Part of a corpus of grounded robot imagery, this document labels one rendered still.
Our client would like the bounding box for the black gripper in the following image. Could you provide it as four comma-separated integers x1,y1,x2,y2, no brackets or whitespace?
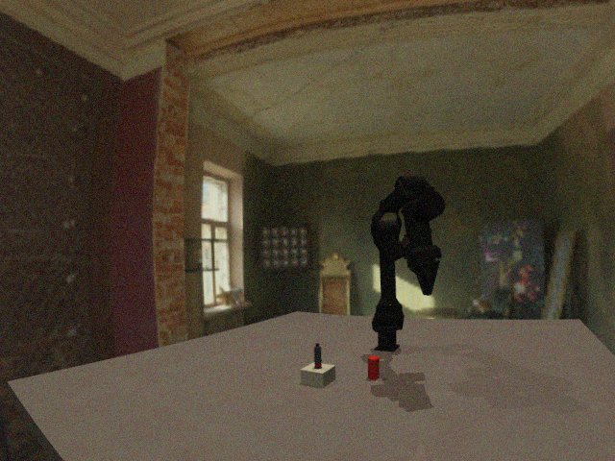
406,225,441,296

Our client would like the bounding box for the beige square block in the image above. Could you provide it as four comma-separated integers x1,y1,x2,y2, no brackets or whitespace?
300,362,335,388

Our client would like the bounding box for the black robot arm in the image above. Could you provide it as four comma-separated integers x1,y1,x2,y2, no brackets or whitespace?
371,176,446,352

